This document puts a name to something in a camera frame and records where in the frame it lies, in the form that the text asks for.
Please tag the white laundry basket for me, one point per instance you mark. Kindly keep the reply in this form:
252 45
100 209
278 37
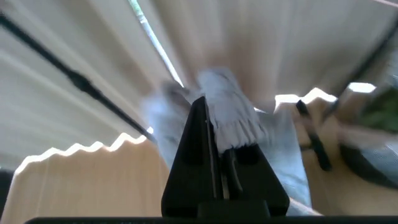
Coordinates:
379 165

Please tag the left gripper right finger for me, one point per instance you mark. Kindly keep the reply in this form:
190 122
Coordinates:
261 186

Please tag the green garment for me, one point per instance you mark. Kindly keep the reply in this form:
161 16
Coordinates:
382 112

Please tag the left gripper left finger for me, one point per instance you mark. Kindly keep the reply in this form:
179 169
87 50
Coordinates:
186 186

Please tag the pale grey shorts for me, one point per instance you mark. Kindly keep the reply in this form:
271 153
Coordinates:
230 109

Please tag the black clothes rack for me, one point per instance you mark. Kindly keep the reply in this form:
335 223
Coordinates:
81 82

